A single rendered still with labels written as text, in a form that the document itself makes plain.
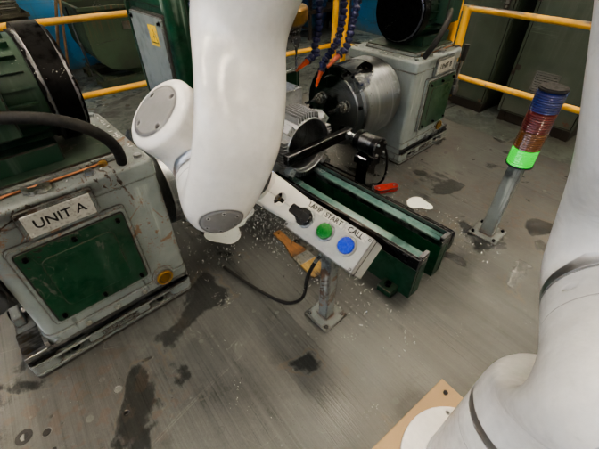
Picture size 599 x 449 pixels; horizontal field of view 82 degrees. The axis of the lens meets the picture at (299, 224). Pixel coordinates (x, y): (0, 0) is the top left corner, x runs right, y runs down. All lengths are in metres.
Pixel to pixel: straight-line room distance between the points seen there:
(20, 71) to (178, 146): 0.34
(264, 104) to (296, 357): 0.56
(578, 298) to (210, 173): 0.31
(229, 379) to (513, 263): 0.77
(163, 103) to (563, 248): 0.40
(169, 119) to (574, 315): 0.38
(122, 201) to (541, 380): 0.64
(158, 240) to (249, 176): 0.48
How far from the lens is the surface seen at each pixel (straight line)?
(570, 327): 0.33
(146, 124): 0.40
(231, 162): 0.31
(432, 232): 0.89
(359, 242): 0.59
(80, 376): 0.86
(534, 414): 0.34
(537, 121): 0.96
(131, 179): 0.69
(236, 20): 0.32
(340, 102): 1.12
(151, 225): 0.76
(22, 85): 0.68
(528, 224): 1.24
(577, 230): 0.38
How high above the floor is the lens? 1.47
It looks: 40 degrees down
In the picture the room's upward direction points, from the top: straight up
